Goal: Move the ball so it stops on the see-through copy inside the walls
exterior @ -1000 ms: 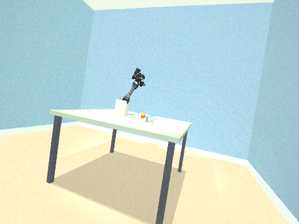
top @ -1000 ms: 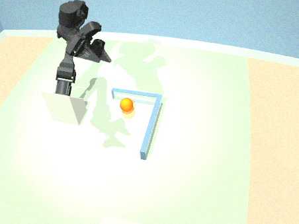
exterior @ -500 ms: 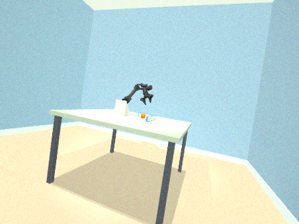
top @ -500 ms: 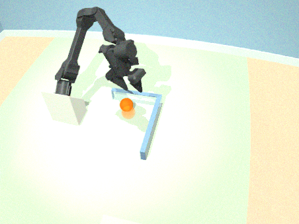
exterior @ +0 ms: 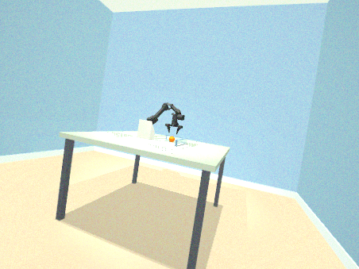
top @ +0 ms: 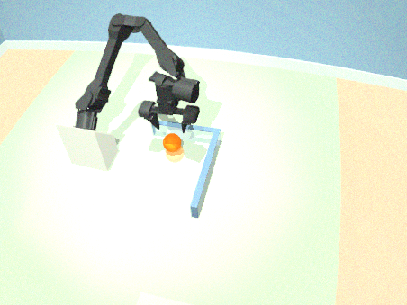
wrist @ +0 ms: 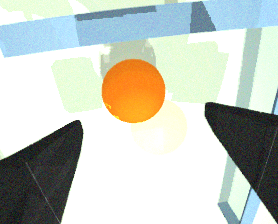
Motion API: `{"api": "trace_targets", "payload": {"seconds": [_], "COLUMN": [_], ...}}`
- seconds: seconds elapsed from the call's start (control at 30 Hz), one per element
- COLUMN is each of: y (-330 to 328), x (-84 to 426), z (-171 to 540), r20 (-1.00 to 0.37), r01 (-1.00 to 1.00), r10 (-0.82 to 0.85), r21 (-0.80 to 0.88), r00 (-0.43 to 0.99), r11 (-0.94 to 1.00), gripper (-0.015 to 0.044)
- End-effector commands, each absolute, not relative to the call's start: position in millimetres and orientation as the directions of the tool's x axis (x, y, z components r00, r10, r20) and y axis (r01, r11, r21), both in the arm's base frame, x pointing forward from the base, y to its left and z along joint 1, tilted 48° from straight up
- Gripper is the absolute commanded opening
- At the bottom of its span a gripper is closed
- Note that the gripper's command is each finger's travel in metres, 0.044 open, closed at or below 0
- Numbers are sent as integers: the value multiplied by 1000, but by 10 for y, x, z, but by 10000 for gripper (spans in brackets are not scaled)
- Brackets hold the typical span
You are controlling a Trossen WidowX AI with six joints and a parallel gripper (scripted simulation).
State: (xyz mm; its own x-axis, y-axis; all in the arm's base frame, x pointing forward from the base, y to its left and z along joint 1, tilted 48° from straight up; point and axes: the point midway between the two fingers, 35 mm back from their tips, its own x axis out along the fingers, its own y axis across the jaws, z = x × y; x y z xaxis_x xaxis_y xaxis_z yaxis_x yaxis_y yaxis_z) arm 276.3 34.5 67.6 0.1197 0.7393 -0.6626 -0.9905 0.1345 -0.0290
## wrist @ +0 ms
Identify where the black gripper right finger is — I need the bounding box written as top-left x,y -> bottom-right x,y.
203,102 -> 278,224

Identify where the orange ball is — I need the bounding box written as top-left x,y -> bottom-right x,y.
102,59 -> 166,123

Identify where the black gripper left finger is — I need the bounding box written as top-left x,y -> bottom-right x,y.
0,120 -> 84,224

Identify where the pale yellow translucent ball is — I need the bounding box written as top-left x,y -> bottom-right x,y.
131,99 -> 188,155

